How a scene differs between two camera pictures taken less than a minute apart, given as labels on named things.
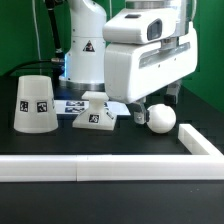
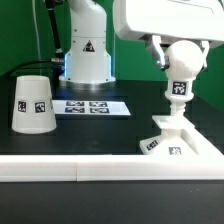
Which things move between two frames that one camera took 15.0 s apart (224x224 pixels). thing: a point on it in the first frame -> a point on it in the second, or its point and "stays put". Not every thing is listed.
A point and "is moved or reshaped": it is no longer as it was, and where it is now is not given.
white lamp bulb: x=162 y=118 is moved or reshaped
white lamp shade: x=35 y=108 stays put
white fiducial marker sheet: x=76 y=107 stays put
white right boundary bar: x=195 y=142 stays put
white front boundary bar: x=79 y=168 stays put
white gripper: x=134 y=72 -> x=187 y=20
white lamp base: x=95 y=116 -> x=170 y=141
